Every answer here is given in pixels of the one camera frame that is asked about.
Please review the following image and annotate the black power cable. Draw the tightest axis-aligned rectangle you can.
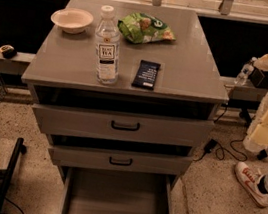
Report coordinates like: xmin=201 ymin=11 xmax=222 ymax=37
xmin=192 ymin=103 xmax=257 ymax=170

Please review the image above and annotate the dark blue snack bar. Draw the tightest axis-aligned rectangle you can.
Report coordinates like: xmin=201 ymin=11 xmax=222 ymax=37
xmin=131 ymin=60 xmax=161 ymax=90

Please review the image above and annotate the small black box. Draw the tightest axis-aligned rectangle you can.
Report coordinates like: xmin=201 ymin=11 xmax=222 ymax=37
xmin=250 ymin=69 xmax=268 ymax=89

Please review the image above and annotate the green chip bag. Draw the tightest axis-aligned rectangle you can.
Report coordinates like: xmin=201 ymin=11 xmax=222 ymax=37
xmin=117 ymin=12 xmax=176 ymax=45

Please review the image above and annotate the white paper bowl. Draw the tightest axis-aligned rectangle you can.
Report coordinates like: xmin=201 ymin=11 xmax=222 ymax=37
xmin=51 ymin=8 xmax=93 ymax=34

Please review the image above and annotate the small water bottle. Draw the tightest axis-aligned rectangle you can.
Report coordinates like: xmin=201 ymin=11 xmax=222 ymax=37
xmin=234 ymin=57 xmax=257 ymax=86

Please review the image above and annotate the clear tea plastic bottle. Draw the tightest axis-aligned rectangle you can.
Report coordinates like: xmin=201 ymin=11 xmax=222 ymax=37
xmin=95 ymin=5 xmax=120 ymax=84

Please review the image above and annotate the grey drawer cabinet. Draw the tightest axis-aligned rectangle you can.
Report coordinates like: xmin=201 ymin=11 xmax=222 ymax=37
xmin=6 ymin=0 xmax=242 ymax=206

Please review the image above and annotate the grey drawer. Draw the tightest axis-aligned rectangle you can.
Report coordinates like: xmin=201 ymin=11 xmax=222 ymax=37
xmin=48 ymin=146 xmax=192 ymax=176
xmin=59 ymin=168 xmax=172 ymax=214
xmin=32 ymin=104 xmax=214 ymax=148

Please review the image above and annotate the black power adapter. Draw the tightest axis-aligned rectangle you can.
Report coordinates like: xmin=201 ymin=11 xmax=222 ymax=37
xmin=204 ymin=139 xmax=217 ymax=153

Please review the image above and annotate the grey top drawer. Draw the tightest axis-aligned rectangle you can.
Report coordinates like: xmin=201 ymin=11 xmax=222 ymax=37
xmin=32 ymin=104 xmax=214 ymax=148

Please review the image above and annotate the grey middle drawer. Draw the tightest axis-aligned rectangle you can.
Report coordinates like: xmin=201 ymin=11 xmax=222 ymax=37
xmin=48 ymin=146 xmax=192 ymax=176

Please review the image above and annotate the tape measure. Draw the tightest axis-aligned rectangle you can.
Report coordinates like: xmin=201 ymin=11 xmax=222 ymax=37
xmin=0 ymin=44 xmax=17 ymax=59

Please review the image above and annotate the grey bottom drawer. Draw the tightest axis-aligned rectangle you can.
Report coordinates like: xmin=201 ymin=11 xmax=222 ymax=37
xmin=59 ymin=168 xmax=172 ymax=214

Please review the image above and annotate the white red sneaker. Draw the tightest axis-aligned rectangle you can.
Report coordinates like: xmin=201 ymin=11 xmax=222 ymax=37
xmin=234 ymin=161 xmax=268 ymax=208

